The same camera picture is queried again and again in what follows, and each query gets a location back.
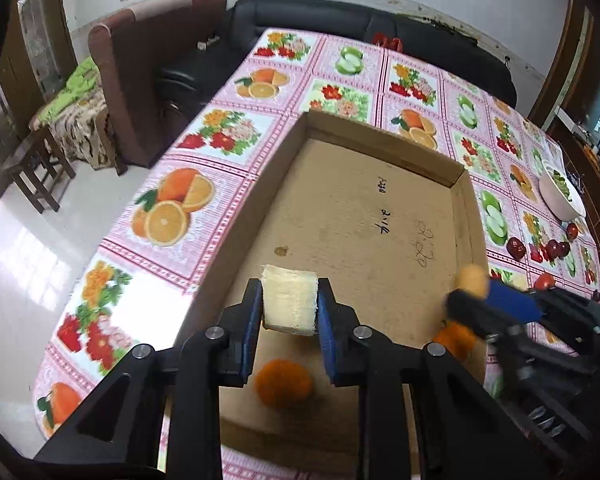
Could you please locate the brown armchair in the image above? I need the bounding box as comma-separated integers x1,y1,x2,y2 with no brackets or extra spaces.
87,0,227,168

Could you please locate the large red tomato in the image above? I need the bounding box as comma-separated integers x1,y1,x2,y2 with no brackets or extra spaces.
533,273,556,290

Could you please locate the green patterned blanket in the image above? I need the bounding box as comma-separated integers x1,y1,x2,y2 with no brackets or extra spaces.
29,56,112,170

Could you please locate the white bowl with greens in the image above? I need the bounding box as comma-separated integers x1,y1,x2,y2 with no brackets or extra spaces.
539,162,586,222

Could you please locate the brown cardboard tray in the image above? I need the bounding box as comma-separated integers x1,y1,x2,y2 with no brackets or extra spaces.
180,112,486,474

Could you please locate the tan longan fruit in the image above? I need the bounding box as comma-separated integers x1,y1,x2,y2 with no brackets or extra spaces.
456,263,490,299

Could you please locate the floral fruit print tablecloth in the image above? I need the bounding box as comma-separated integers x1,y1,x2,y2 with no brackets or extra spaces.
36,28,600,479

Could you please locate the pale sugarcane piece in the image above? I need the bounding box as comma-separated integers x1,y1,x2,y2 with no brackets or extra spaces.
261,264,318,337

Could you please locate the dark red jujube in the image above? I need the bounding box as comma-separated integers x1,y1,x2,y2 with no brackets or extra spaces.
506,236,527,261

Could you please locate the red cushion ornament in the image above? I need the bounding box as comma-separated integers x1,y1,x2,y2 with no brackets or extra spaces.
372,32,403,53

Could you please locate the orange mandarin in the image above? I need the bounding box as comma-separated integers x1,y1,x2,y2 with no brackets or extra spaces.
254,359,314,410
432,321,477,362

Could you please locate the black leather sofa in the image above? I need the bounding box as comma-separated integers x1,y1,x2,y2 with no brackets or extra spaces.
154,0,517,119

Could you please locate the wooden glass door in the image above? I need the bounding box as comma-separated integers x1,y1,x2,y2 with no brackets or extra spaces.
0,0,76,196

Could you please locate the small red tomato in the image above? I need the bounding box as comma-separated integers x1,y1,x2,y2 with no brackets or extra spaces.
565,222,579,242

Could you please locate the dark wooden stool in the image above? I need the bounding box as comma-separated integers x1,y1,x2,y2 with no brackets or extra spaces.
2,127,76,214

